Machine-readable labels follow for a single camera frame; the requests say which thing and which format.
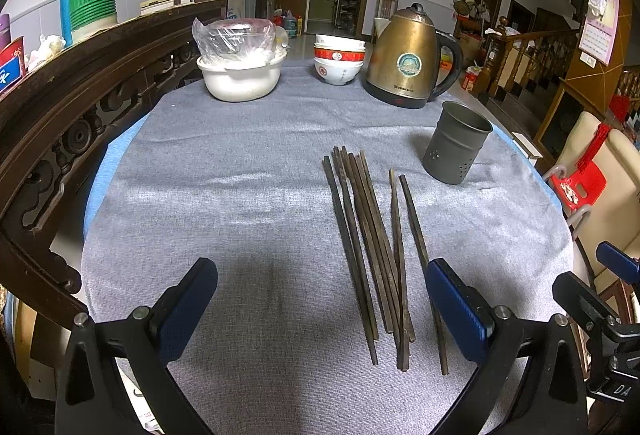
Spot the cream armchair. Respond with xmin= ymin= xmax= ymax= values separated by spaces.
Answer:
xmin=576 ymin=129 xmax=640 ymax=293

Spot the red plastic stool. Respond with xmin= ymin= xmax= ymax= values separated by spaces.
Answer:
xmin=544 ymin=123 xmax=612 ymax=212

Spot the small white stool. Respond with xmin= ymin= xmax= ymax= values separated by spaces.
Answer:
xmin=511 ymin=132 xmax=544 ymax=166

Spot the grey table cloth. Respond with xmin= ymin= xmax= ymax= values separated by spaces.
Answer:
xmin=81 ymin=62 xmax=574 ymax=434

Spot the grey perforated utensil holder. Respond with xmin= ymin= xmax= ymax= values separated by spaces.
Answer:
xmin=422 ymin=102 xmax=492 ymax=185

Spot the white plastic basin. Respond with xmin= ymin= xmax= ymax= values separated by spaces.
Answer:
xmin=196 ymin=51 xmax=286 ymax=103

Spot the wooden stair railing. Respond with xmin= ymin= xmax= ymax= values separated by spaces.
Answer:
xmin=472 ymin=17 xmax=578 ymax=97

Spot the brass electric kettle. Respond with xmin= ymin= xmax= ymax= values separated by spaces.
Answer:
xmin=364 ymin=3 xmax=462 ymax=109

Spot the clear plastic bag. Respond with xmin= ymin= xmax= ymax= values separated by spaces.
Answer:
xmin=192 ymin=18 xmax=288 ymax=69

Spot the white red bowl stack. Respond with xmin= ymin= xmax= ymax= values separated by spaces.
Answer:
xmin=314 ymin=34 xmax=366 ymax=86

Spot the blue tissue box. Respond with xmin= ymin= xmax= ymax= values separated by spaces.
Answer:
xmin=0 ymin=36 xmax=26 ymax=92

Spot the white chest freezer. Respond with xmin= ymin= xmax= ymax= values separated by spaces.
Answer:
xmin=140 ymin=0 xmax=245 ymax=19

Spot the wooden chair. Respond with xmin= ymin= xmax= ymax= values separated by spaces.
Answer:
xmin=372 ymin=0 xmax=399 ymax=39

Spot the purple bottle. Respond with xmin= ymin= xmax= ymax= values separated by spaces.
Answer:
xmin=0 ymin=14 xmax=12 ymax=51

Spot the blue thermos bottle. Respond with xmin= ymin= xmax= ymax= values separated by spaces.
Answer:
xmin=58 ymin=0 xmax=73 ymax=46

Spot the wall calendar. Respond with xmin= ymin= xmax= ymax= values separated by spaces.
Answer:
xmin=578 ymin=0 xmax=620 ymax=68

